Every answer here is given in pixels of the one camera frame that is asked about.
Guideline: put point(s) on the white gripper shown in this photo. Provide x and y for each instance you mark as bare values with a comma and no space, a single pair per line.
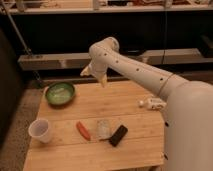
97,69

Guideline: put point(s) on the green ceramic bowl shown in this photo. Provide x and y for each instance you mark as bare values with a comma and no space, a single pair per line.
60,93

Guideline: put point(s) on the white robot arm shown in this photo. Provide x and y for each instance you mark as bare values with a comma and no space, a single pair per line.
188,114

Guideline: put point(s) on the clear plastic packet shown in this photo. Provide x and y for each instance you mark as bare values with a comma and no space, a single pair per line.
103,129

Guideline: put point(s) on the wooden table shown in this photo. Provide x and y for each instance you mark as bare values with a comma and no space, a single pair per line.
68,150

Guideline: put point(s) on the orange carrot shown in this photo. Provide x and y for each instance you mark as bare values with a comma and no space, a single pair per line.
83,131

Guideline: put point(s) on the metal tripod leg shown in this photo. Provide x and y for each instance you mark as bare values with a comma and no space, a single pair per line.
27,50

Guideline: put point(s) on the white power strip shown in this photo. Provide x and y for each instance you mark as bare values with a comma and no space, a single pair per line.
152,103

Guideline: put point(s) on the black rectangular bar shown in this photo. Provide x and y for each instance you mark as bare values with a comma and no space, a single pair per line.
118,135

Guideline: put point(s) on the white plastic cup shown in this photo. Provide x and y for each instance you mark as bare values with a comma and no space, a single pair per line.
40,129

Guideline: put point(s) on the long wooden beam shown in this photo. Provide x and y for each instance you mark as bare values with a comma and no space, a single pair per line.
80,60

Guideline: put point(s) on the upper wooden shelf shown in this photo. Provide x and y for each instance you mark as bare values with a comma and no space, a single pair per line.
101,6

